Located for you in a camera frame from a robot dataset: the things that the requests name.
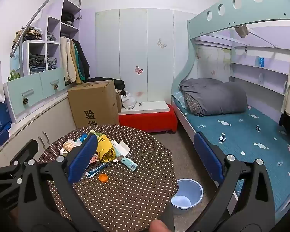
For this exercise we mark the white packaging box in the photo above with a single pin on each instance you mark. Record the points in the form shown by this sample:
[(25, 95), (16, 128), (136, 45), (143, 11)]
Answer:
[(63, 152)]

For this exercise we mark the polka dot round table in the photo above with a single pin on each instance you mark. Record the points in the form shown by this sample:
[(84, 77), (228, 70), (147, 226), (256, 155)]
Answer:
[(125, 198)]

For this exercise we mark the teal bunk bed frame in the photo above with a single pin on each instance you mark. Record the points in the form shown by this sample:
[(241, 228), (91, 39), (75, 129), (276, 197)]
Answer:
[(232, 14)]

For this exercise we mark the blue white wrapper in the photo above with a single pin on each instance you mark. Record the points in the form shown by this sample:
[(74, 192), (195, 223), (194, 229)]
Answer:
[(83, 137)]

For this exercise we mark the person's right hand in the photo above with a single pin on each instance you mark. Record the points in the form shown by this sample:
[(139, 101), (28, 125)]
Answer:
[(159, 226)]

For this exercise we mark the white purple shelf unit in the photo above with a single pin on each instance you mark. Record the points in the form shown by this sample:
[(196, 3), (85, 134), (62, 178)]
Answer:
[(54, 20)]

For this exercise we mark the dark clothes stack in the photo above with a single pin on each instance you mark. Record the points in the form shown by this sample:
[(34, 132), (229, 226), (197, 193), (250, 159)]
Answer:
[(37, 62)]

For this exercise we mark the small cardboard box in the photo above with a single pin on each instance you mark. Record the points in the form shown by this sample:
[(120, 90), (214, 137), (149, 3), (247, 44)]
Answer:
[(119, 102)]

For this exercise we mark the large cardboard box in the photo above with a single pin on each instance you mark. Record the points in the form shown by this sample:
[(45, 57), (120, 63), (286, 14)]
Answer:
[(94, 101)]

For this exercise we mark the white cabinet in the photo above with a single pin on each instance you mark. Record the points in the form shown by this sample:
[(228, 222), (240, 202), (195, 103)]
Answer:
[(38, 128)]

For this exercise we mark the black bag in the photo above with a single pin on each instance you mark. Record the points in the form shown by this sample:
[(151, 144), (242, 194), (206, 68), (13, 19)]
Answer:
[(118, 84)]

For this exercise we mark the metal handrail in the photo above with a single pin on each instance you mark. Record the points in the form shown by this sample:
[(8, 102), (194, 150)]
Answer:
[(38, 12)]

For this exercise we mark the yellow packet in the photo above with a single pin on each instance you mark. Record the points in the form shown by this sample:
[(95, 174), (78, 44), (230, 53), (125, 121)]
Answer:
[(105, 149)]

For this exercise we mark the white red carton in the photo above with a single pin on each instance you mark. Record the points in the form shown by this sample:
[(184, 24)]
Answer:
[(122, 147)]

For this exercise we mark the folded blue jeans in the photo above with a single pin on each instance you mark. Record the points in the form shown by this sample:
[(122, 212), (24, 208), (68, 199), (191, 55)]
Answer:
[(52, 63)]

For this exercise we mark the white butterfly sticker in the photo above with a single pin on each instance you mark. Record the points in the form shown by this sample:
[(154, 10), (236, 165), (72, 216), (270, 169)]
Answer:
[(162, 43)]

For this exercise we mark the orange bottle cap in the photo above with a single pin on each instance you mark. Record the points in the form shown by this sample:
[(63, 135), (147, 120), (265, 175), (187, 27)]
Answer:
[(103, 178)]

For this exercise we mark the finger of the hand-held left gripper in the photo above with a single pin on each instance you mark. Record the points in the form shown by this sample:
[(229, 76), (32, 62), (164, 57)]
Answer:
[(26, 149), (0, 139)]

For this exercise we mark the grey quilt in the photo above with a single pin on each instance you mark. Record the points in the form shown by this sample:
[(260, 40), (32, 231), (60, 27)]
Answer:
[(215, 94)]

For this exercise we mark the white wardrobe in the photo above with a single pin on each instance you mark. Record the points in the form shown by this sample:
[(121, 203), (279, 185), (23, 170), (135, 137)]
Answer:
[(133, 41)]

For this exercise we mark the dark folded clothes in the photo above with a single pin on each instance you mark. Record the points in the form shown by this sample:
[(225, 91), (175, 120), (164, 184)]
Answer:
[(68, 17)]

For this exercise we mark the white board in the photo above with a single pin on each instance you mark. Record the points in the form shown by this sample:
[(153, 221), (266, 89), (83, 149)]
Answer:
[(147, 106)]

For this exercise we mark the red bench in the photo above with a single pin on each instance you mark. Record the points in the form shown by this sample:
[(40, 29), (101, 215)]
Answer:
[(147, 123)]

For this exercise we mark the grey folded clothes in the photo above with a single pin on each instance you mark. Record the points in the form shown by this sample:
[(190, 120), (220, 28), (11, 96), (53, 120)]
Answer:
[(51, 36)]

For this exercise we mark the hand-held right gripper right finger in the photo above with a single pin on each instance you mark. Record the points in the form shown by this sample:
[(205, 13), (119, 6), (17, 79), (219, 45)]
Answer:
[(206, 156)]

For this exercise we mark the brown hanging cap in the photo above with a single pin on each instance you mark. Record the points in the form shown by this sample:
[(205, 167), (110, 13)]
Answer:
[(241, 31)]

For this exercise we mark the black hanging coat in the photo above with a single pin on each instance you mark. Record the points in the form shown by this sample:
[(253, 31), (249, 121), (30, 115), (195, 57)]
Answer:
[(84, 60)]

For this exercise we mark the green hanging garment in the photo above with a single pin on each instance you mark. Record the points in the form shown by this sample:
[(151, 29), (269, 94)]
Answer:
[(78, 70)]

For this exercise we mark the blue toothbrush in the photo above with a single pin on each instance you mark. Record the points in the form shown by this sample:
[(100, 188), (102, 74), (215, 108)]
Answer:
[(96, 171)]

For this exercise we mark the light blue plastic bin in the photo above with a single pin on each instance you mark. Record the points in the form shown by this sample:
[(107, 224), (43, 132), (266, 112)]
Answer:
[(183, 201)]

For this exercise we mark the white plastic bag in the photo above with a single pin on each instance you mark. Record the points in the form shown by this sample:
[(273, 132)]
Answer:
[(129, 102)]

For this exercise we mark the teal drawer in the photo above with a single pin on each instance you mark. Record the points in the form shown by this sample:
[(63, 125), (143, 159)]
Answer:
[(50, 77), (19, 89)]

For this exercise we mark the purple wall shelf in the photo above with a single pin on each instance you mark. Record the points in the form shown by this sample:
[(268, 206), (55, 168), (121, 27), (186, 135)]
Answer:
[(256, 71)]

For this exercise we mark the blue checked pillow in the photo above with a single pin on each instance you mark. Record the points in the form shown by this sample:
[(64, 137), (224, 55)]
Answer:
[(178, 99)]

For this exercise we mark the blue box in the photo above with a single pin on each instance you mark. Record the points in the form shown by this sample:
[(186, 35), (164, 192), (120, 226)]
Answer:
[(260, 61)]

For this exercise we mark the light green tube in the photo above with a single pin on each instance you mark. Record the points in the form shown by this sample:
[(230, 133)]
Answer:
[(130, 164)]

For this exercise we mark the cream hanging jacket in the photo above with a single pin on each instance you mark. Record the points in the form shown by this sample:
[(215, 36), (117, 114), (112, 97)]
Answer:
[(67, 60)]

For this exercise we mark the pink butterfly sticker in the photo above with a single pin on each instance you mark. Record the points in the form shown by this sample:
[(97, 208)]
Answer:
[(139, 70)]

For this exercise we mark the khaki folded clothes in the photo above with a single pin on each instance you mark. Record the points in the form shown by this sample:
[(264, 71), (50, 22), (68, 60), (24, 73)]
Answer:
[(30, 33)]

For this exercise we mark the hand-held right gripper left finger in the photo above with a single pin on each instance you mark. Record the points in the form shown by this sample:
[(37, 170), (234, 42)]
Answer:
[(83, 159)]

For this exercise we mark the red white twine ball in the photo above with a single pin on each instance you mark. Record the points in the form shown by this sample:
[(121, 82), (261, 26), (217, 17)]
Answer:
[(94, 159)]

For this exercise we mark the bed with teal sheet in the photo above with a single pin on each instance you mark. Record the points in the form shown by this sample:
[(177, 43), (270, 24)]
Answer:
[(244, 135)]

